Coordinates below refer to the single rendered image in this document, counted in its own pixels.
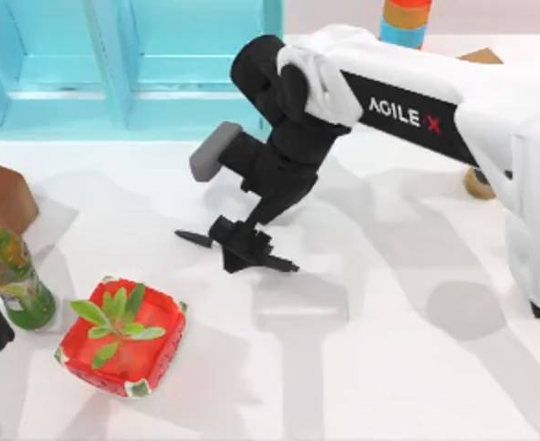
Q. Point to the pale grey rounded box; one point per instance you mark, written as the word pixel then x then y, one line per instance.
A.
pixel 212 151

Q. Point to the green bottle with yellow cap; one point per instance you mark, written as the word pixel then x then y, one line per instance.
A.
pixel 17 280

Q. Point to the brown block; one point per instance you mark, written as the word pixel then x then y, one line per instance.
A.
pixel 3 193

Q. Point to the tan round roll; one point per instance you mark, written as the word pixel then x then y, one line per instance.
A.
pixel 474 184

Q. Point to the light blue rack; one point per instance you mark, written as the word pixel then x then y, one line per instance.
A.
pixel 59 69

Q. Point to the stack of coloured rings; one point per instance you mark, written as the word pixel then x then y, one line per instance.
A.
pixel 403 27

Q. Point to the brown coaster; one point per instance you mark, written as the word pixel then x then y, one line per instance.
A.
pixel 481 57

